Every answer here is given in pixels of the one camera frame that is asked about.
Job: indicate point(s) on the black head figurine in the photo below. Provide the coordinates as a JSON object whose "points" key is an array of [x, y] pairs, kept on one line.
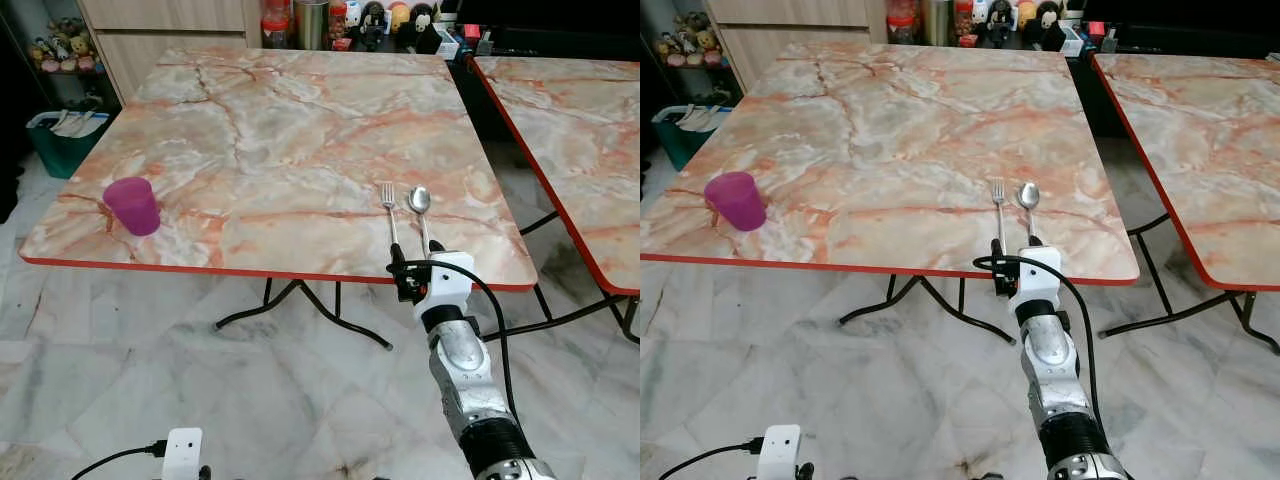
{"points": [[1000, 16], [424, 22], [1049, 18], [373, 20]]}

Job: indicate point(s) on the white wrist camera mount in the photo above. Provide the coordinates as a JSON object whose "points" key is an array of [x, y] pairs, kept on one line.
{"points": [[452, 280], [778, 450], [182, 452], [1040, 272]]}

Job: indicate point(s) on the brown plush bear toy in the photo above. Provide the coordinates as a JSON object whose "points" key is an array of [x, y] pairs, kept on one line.
{"points": [[705, 40], [78, 46]]}

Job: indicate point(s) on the blue white small box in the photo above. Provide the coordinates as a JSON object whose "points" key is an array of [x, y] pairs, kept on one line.
{"points": [[1072, 40], [448, 44]]}

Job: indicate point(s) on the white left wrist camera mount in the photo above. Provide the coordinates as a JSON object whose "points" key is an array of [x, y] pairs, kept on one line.
{"points": [[778, 450], [182, 452]]}

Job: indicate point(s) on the silver metal spoon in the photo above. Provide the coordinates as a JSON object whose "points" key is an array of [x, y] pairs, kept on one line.
{"points": [[1028, 195], [419, 200]]}

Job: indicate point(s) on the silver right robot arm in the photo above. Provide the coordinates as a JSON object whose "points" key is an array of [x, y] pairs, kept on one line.
{"points": [[1060, 370], [465, 370]]}

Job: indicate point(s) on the green plastic bin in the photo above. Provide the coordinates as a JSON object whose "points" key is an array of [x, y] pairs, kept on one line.
{"points": [[60, 150], [685, 142]]}

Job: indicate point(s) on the light wooden cabinet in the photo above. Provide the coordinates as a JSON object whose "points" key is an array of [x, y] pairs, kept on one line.
{"points": [[170, 40], [800, 30]]}

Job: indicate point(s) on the black metal table leg frame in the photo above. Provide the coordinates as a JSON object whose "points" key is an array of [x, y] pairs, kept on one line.
{"points": [[1180, 320], [300, 295], [560, 322], [930, 295]]}

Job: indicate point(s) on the white head figurine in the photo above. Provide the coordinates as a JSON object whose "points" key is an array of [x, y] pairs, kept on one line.
{"points": [[352, 18], [979, 14]]}

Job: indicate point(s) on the yellow head figurine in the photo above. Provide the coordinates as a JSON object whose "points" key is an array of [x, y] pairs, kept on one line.
{"points": [[400, 18], [1027, 14]]}

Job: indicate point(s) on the black flat television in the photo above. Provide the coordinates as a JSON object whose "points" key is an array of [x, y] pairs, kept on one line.
{"points": [[1180, 10], [550, 10]]}

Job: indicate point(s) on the purple plastic cup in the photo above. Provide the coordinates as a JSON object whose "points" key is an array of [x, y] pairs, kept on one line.
{"points": [[135, 205], [738, 198]]}

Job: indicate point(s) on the red lid jar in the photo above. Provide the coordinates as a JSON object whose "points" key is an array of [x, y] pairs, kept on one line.
{"points": [[902, 26], [276, 30]]}

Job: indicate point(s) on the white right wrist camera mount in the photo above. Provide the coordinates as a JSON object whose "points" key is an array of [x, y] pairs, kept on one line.
{"points": [[452, 280], [1040, 272]]}

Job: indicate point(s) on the silver metal fork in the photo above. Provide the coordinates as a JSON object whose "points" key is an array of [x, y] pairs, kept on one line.
{"points": [[997, 192], [388, 196]]}

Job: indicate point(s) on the steel canister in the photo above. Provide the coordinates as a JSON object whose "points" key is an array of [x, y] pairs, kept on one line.
{"points": [[937, 22], [312, 25]]}

